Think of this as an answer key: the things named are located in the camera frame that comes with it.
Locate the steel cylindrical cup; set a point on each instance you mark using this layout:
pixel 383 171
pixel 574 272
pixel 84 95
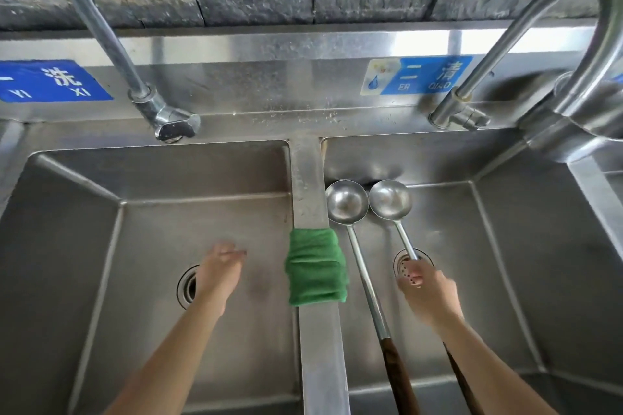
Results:
pixel 559 137

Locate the stainless steel sink unit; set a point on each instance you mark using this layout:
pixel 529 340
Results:
pixel 194 176

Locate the chrome gooseneck faucet red dot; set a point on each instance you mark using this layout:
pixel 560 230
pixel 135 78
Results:
pixel 112 50

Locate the bright green cloth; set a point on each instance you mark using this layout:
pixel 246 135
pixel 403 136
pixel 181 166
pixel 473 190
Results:
pixel 316 264

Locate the steel sink drain strainer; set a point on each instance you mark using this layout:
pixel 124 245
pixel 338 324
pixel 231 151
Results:
pixel 404 264
pixel 185 288

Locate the plain chrome gooseneck faucet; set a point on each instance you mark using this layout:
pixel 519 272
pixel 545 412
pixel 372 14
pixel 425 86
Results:
pixel 511 35

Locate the person's left forearm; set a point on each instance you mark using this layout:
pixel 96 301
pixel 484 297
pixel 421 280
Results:
pixel 165 366

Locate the blue rectangular sign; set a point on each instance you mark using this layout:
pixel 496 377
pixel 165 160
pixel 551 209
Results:
pixel 48 81

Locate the person's left hand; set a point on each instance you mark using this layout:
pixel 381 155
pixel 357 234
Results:
pixel 219 278

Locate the blue sign with droplet picture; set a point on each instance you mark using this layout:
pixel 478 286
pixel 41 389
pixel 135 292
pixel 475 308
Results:
pixel 418 75

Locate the person's right hand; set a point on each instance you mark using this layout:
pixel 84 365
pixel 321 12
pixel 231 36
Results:
pixel 433 303

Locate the person's right forearm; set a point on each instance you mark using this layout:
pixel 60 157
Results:
pixel 496 376

